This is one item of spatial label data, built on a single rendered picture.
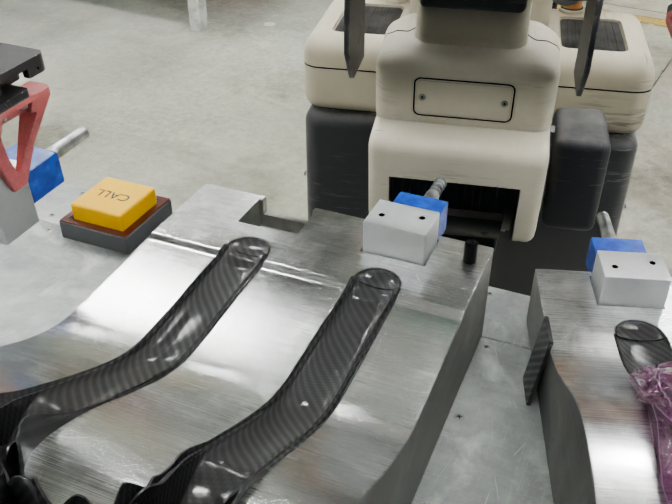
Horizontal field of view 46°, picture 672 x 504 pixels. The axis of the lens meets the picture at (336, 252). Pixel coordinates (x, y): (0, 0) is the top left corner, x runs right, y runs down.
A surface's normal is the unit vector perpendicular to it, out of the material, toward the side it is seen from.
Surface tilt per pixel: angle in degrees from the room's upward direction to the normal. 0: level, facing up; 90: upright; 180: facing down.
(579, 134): 0
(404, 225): 0
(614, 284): 90
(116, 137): 0
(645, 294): 90
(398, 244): 90
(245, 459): 27
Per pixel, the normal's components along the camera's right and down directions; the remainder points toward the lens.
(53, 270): 0.00, -0.82
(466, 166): -0.20, 0.67
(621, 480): -0.02, -0.68
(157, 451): 0.13, -0.95
